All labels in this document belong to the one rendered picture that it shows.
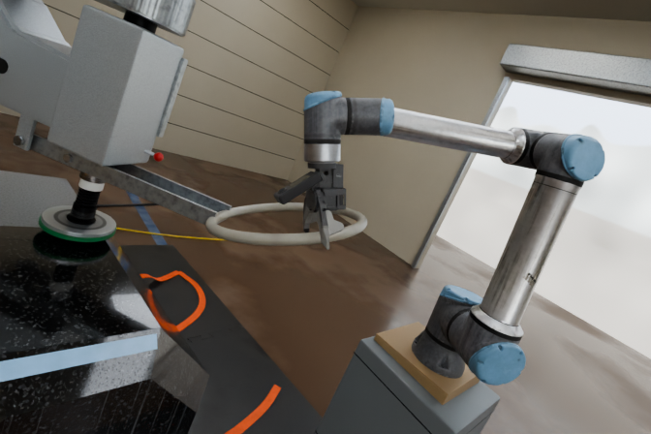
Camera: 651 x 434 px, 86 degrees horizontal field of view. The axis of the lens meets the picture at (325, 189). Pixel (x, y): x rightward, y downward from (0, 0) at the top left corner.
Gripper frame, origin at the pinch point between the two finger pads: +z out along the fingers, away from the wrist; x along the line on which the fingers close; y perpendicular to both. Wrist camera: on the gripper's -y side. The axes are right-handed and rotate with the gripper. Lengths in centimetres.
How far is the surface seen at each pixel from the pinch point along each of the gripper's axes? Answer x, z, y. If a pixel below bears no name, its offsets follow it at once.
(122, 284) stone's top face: 36, 18, -48
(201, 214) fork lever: 30.6, -3.0, -25.2
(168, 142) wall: 583, -24, -50
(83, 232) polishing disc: 51, 4, -60
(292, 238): -0.6, -1.6, -5.9
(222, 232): 11.2, -1.8, -21.0
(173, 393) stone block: 18, 45, -35
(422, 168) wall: 384, 13, 332
